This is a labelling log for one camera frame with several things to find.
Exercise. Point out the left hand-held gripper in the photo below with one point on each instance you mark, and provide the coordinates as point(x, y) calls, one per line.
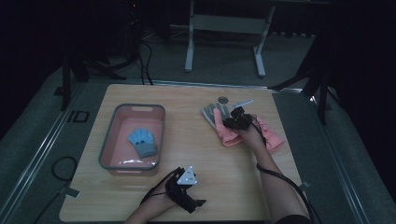
point(182, 194)

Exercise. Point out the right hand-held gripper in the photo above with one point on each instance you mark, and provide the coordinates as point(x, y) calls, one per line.
point(238, 121)

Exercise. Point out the pink glove with grey palm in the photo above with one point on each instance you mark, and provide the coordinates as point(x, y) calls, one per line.
point(229, 135)
point(274, 138)

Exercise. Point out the pink basin with grey rim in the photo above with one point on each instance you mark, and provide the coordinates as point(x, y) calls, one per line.
point(124, 155)

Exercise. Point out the light blue knit glove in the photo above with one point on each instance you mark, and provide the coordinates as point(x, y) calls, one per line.
point(131, 137)

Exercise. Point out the person's right hand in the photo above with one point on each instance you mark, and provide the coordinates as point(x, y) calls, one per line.
point(252, 138)

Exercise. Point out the person's left hand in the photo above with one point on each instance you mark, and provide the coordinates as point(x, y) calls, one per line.
point(158, 203)

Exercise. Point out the grey table grommet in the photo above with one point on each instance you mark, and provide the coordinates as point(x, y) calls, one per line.
point(223, 100)

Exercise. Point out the black stand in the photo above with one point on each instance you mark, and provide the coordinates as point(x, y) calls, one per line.
point(323, 99)
point(66, 81)

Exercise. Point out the grey tape piece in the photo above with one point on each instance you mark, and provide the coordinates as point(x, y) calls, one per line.
point(305, 185)
point(70, 192)

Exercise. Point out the white table frame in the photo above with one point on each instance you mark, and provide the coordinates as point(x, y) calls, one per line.
point(230, 24)

